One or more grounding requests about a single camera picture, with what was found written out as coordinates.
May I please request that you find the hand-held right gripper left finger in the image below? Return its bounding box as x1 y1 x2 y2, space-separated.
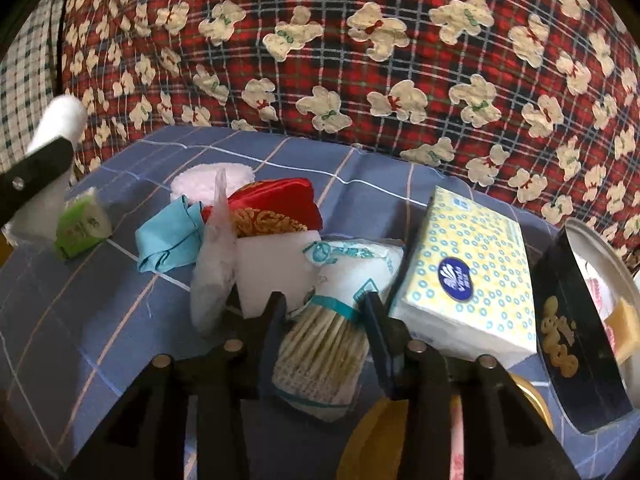
65 291 287 480

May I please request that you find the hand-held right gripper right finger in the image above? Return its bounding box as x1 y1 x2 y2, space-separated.
361 291 578 480

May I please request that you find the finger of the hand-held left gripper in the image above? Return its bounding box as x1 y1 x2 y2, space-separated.
0 136 74 227

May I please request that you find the cotton swab pack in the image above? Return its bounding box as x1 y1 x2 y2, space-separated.
272 239 407 422

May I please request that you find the white towel roll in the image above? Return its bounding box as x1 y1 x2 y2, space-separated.
2 94 89 246

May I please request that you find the red satin embroidered pouch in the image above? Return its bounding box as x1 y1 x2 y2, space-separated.
201 178 324 239

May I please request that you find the black round tin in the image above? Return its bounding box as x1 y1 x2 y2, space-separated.
530 217 640 435

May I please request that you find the green wipes packet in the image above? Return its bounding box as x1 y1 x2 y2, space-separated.
54 187 114 261

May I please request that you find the white sponge block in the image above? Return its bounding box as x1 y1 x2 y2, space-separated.
234 230 327 319

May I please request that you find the gold tin lid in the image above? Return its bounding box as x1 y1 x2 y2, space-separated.
337 377 554 480

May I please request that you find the white green checked cloth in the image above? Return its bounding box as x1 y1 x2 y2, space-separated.
0 0 68 173

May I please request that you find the clear plastic bag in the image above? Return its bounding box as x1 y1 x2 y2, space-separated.
190 169 239 337

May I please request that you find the yellow patterned tissue pack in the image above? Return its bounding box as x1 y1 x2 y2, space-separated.
387 186 539 372

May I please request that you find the teal cloth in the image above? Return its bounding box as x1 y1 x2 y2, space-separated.
135 195 207 273

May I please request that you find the white round powder puff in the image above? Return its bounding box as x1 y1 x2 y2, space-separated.
170 162 257 207

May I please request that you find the pink white cloth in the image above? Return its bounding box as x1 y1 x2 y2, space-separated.
574 254 617 326

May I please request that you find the yellow sponge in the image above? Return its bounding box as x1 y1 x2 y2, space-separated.
604 299 640 367

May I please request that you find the red plaid bear quilt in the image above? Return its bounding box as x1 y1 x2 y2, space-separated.
59 0 640 272

